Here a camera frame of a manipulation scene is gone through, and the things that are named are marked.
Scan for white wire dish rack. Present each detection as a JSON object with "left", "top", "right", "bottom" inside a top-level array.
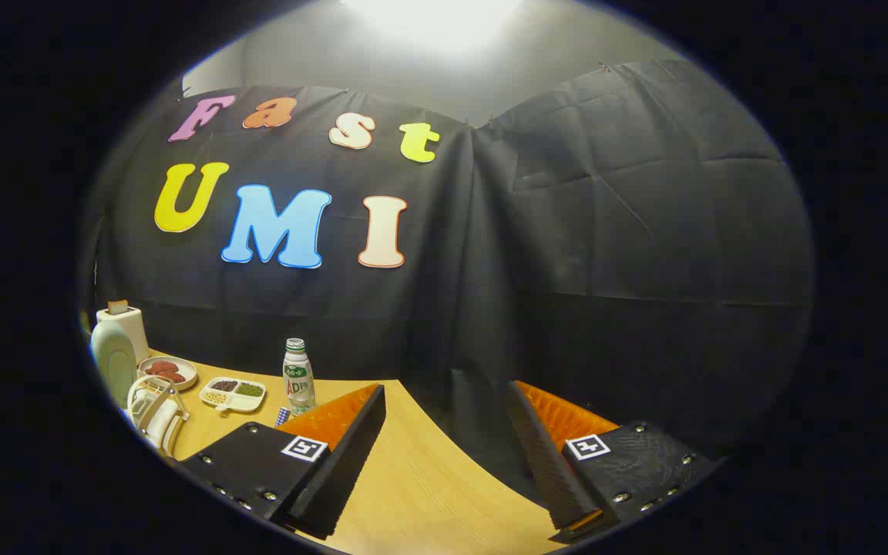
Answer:
[{"left": 126, "top": 375, "right": 190, "bottom": 459}]

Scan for white divided bean dish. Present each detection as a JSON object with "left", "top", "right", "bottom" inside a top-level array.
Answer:
[{"left": 199, "top": 377, "right": 267, "bottom": 417}]

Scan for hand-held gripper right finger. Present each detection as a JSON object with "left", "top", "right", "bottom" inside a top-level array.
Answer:
[{"left": 507, "top": 379, "right": 726, "bottom": 544}]

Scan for pale green plate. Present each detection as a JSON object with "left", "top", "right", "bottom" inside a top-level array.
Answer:
[{"left": 90, "top": 320, "right": 139, "bottom": 409}]

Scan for white drink bottle green cap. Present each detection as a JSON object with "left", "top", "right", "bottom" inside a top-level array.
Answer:
[{"left": 283, "top": 338, "right": 317, "bottom": 417}]

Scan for beige round meat dish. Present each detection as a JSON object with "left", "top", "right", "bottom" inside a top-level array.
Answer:
[{"left": 138, "top": 355, "right": 199, "bottom": 391}]

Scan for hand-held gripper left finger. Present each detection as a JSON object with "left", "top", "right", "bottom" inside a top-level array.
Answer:
[{"left": 178, "top": 383, "right": 387, "bottom": 540}]

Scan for white toaster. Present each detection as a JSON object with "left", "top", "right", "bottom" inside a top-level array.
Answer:
[{"left": 97, "top": 304, "right": 150, "bottom": 363}]

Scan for black backdrop cloth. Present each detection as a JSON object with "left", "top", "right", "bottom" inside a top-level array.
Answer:
[{"left": 82, "top": 60, "right": 815, "bottom": 502}]

